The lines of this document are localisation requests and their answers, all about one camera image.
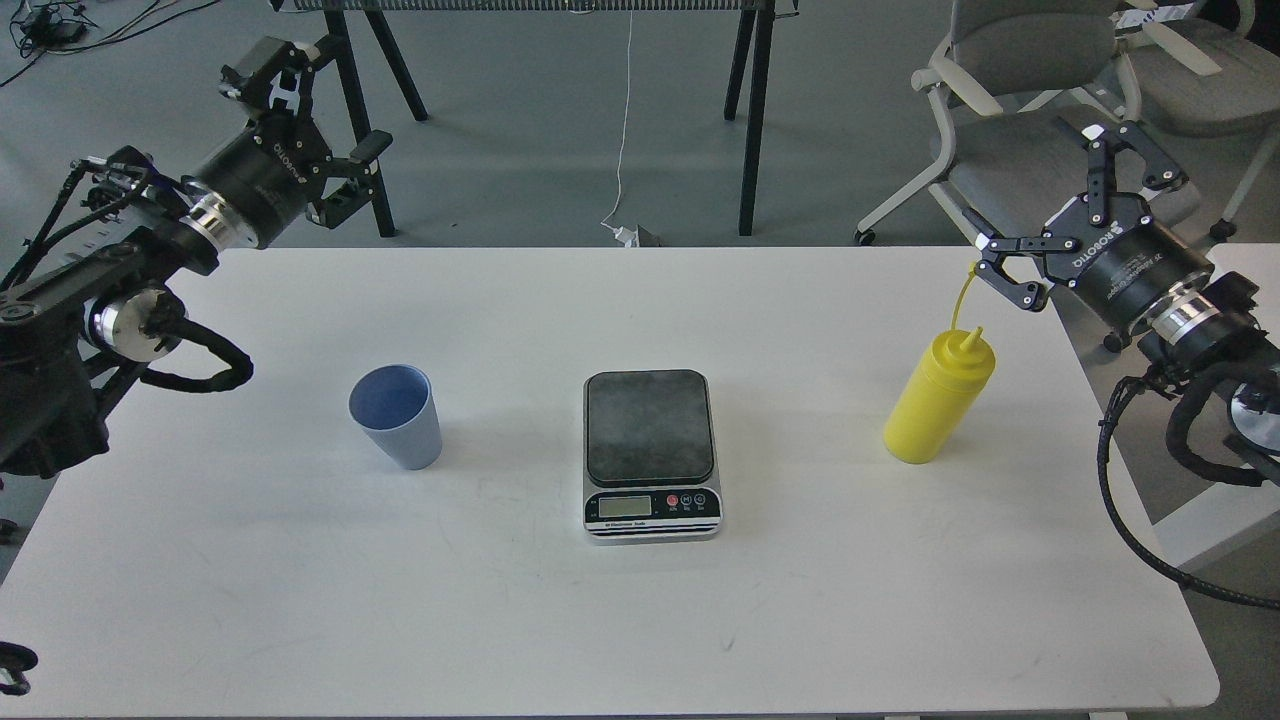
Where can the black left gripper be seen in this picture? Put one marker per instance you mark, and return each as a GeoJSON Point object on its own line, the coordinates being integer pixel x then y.
{"type": "Point", "coordinates": [280, 166]}

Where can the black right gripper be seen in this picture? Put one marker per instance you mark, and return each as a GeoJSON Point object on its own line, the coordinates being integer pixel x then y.
{"type": "Point", "coordinates": [1118, 269]}

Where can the yellow squeeze bottle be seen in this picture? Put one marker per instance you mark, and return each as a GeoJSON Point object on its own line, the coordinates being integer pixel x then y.
{"type": "Point", "coordinates": [948, 378]}

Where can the blue ribbed paper cup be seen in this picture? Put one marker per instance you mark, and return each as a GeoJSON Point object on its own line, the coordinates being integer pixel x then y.
{"type": "Point", "coordinates": [394, 406]}

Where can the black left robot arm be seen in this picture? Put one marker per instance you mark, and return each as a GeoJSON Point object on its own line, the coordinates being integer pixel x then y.
{"type": "Point", "coordinates": [87, 309]}

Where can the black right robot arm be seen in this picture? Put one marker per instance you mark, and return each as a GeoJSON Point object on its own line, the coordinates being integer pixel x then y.
{"type": "Point", "coordinates": [1206, 351]}

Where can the digital kitchen scale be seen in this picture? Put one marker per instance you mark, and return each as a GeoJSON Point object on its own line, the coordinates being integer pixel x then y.
{"type": "Point", "coordinates": [649, 460]}

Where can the grey office chair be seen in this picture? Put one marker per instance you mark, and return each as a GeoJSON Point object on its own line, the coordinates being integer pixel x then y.
{"type": "Point", "coordinates": [1192, 77]}
{"type": "Point", "coordinates": [1010, 164]}

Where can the black-legged background table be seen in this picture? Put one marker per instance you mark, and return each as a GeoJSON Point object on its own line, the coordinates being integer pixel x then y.
{"type": "Point", "coordinates": [575, 120]}

